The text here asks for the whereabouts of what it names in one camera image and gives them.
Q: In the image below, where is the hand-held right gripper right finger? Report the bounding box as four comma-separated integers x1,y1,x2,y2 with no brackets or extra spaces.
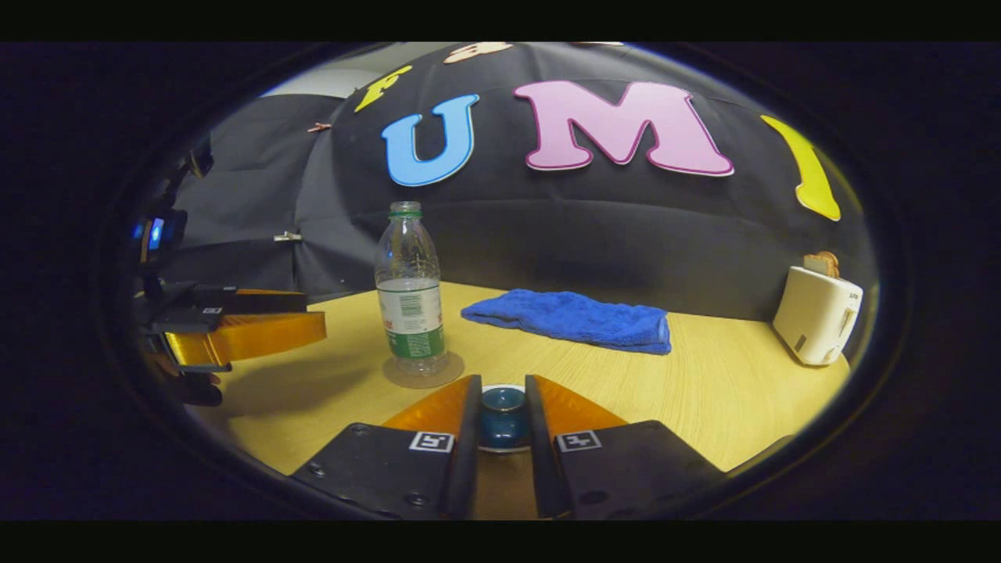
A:
524,374,727,520

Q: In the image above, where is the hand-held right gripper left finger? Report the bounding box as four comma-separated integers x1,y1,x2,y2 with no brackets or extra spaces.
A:
289,374,484,520

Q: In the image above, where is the blue teacup lid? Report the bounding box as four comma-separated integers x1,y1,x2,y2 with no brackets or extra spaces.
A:
479,388,532,450

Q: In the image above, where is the white teacup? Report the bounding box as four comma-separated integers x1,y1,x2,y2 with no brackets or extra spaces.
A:
477,382,533,455

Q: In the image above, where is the round brown coaster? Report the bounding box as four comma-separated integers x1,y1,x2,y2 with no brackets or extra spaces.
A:
382,350,466,390

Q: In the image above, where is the clear plastic water bottle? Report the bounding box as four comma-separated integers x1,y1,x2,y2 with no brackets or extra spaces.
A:
374,200,451,378

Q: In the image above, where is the blue towel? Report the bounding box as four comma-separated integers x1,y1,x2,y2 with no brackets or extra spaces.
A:
460,288,673,357

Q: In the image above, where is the white toaster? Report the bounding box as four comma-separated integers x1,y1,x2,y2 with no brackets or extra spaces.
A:
772,265,865,368

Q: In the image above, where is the toast slice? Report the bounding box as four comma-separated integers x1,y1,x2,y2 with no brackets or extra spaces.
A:
802,250,841,280

